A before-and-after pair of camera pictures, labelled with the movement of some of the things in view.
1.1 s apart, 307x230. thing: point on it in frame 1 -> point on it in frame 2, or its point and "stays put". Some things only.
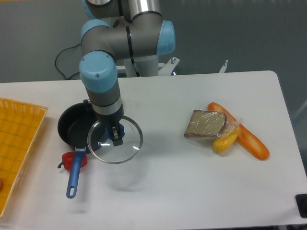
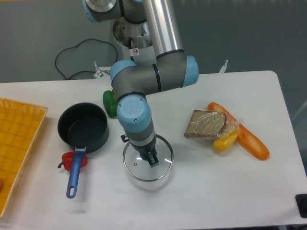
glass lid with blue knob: [101, 145] -> [140, 169]
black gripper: [112, 121] -> [152, 158]
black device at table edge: [301, 200] stays put
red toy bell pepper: [67, 159] stays put
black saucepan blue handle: [74, 125] stays put
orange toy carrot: [247, 138] stays put
